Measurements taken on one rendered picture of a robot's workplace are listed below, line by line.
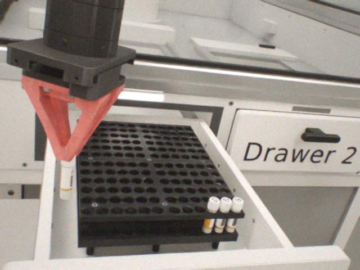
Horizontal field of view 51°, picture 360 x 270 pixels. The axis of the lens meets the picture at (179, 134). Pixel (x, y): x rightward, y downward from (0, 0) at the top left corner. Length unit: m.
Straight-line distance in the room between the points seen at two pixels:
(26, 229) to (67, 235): 0.14
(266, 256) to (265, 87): 0.37
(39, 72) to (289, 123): 0.47
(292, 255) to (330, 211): 0.56
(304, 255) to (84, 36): 0.26
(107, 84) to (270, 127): 0.42
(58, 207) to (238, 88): 0.33
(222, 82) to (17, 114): 0.31
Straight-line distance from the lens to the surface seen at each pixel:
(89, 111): 0.30
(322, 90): 0.71
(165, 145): 0.53
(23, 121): 0.60
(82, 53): 0.29
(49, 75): 0.30
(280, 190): 0.80
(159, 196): 0.42
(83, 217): 0.38
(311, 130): 0.69
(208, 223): 0.43
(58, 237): 0.46
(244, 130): 0.65
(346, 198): 0.91
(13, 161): 0.63
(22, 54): 0.28
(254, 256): 0.34
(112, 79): 0.30
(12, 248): 0.56
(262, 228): 0.45
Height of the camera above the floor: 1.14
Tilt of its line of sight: 25 degrees down
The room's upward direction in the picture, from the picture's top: 11 degrees clockwise
